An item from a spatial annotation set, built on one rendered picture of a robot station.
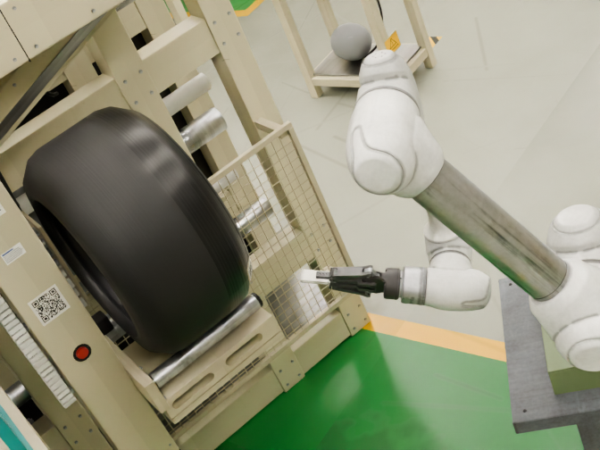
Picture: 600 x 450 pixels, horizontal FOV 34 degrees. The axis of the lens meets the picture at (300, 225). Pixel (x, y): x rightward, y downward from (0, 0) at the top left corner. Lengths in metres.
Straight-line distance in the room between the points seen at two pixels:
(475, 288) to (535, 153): 1.99
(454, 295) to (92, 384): 0.90
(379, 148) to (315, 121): 3.26
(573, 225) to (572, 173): 1.87
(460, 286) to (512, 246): 0.35
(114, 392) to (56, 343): 0.22
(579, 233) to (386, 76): 0.57
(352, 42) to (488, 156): 1.09
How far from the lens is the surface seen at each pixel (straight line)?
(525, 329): 2.51
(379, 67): 1.92
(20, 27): 2.39
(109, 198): 2.14
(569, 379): 2.31
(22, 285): 2.27
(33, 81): 2.57
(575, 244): 2.18
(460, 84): 4.87
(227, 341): 2.49
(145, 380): 2.39
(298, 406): 3.50
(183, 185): 2.16
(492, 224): 1.93
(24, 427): 1.94
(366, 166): 1.77
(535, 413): 2.32
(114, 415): 2.51
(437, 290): 2.28
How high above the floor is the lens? 2.39
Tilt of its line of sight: 34 degrees down
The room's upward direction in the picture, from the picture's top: 25 degrees counter-clockwise
